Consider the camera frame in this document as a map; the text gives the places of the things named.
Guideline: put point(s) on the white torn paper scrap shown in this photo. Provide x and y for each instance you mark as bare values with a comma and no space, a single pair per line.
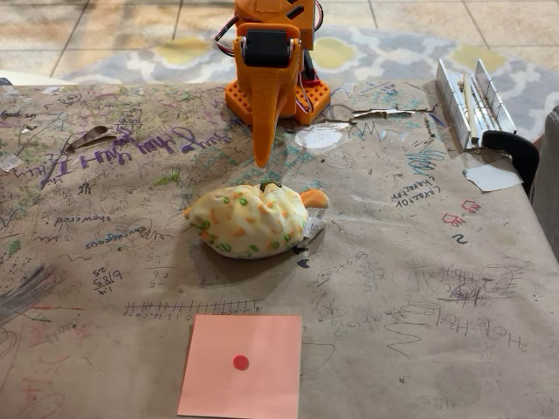
493,178

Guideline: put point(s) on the orange SO-100 robot arm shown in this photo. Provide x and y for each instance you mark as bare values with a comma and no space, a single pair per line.
315,99

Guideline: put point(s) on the grey upholstered chair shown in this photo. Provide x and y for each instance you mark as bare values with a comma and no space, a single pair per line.
548,183

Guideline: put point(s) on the grey yellow patterned rug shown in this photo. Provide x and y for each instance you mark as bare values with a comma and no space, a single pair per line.
393,54

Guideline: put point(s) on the clear tape piece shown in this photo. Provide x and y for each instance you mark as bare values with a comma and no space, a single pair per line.
9,162

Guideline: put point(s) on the aluminium miter box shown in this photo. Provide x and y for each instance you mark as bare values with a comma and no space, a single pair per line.
456,100

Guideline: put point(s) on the pink square paper sheet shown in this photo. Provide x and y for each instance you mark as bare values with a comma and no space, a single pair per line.
227,384

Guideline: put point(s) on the scribbled brown paper table cover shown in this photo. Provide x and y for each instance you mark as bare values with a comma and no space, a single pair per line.
393,270

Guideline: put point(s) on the yellow spotted plush toy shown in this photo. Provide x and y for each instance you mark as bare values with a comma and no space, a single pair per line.
251,220

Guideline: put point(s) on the curled brown paper strip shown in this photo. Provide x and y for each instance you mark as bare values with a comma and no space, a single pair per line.
89,136

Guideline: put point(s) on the thin wooden stick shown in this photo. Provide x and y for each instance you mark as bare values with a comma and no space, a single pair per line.
471,109

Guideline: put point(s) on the orange gripper black servo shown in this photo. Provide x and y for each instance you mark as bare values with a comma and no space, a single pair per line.
267,72

